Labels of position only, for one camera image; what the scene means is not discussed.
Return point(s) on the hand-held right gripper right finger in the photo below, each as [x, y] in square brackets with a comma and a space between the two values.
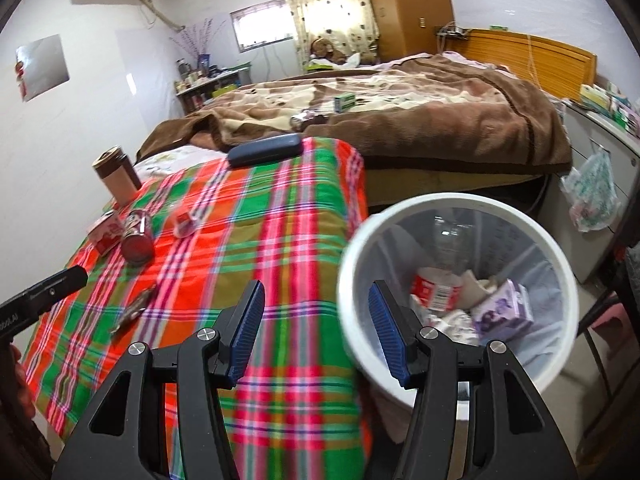
[387, 330]

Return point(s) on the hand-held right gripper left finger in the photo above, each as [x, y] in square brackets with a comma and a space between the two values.
[245, 330]

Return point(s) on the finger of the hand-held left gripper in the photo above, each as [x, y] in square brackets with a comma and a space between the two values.
[45, 292]

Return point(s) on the clear bottle with red label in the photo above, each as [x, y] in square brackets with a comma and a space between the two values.
[435, 290]

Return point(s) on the white trash bin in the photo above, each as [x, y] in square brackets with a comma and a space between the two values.
[360, 260]

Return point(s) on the small purple box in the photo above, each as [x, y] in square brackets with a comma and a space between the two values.
[500, 310]

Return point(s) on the white and red milk carton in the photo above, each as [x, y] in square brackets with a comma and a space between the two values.
[107, 235]

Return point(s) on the brown snack wrapper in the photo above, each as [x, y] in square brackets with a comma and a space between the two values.
[132, 310]

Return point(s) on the red drink can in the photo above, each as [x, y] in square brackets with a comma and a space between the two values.
[137, 245]

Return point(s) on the colourful plaid cloth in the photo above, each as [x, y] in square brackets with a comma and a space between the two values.
[280, 230]

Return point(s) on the small clear plastic cup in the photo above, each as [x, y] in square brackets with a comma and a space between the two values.
[186, 221]

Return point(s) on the beige mug with brown lid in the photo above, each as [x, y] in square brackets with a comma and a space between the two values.
[120, 185]

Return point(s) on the dark blue glasses case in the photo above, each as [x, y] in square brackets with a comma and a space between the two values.
[265, 150]

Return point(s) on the dark snack packet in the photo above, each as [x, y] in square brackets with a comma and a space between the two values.
[310, 121]

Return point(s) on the pink stool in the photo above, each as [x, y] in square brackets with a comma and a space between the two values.
[612, 322]

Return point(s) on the brown patterned blanket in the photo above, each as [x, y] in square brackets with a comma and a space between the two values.
[450, 110]

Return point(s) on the small green box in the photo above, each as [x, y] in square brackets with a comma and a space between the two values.
[345, 103]

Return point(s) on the small shelf unit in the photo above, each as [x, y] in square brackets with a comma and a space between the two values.
[200, 92]

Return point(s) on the clear plastic bag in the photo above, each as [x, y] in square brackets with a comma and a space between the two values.
[592, 195]

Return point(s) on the jars and bottles on shelf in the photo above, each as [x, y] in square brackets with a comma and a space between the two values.
[195, 72]

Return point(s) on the white cabinet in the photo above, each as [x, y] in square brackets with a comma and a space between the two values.
[625, 185]

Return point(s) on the brown teddy bear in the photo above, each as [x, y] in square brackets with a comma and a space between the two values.
[322, 50]

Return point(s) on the dried flower branches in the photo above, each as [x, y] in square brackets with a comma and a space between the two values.
[200, 35]

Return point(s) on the air conditioner pipe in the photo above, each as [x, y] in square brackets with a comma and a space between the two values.
[160, 12]

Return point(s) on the power strip with chargers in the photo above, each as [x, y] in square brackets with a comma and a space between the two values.
[450, 31]

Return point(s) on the window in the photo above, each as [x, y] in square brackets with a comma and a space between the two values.
[260, 25]

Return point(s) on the stack of boxes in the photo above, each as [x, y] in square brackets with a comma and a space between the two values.
[610, 105]

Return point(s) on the wooden headboard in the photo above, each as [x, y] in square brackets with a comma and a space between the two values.
[550, 55]

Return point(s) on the wooden wardrobe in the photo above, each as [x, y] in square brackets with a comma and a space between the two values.
[410, 5]

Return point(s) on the spotted curtain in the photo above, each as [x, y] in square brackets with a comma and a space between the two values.
[325, 0]

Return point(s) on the grey wall sheet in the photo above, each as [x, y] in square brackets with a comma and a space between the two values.
[42, 65]

